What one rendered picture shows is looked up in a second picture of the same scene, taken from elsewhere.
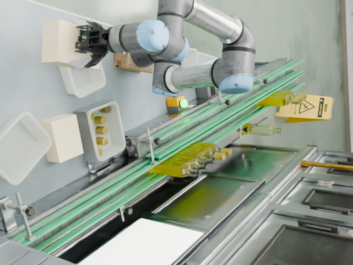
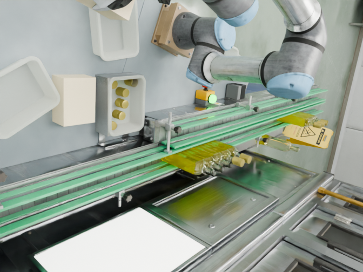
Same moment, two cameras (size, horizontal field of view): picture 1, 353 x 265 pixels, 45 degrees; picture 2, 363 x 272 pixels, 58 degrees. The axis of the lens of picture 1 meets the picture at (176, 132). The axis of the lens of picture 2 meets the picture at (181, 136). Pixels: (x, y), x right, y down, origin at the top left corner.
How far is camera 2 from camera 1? 55 cm
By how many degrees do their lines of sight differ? 2
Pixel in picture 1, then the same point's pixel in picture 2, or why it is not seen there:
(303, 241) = not seen: outside the picture
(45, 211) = (30, 177)
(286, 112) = (290, 133)
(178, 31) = not seen: outside the picture
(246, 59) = (312, 57)
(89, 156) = (100, 127)
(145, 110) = (172, 95)
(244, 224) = (251, 246)
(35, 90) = (56, 38)
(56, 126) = (69, 85)
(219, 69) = (274, 62)
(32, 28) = not seen: outside the picture
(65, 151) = (73, 114)
